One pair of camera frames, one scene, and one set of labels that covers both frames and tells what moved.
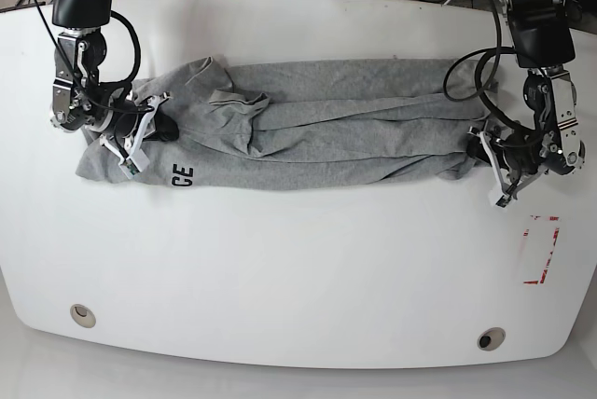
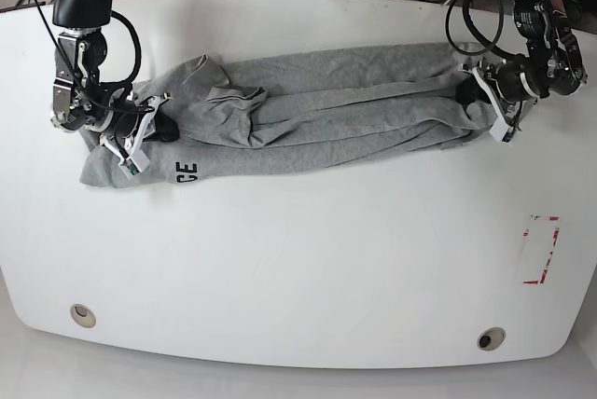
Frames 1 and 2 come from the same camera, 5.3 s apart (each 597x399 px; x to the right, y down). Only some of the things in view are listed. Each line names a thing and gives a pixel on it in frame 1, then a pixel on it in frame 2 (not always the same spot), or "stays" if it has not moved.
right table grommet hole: [491, 338] stays
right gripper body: [518, 157] -> [512, 91]
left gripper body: [131, 122] stays
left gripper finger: [167, 130] stays
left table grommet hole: [82, 316] stays
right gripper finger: [475, 149] -> [469, 90]
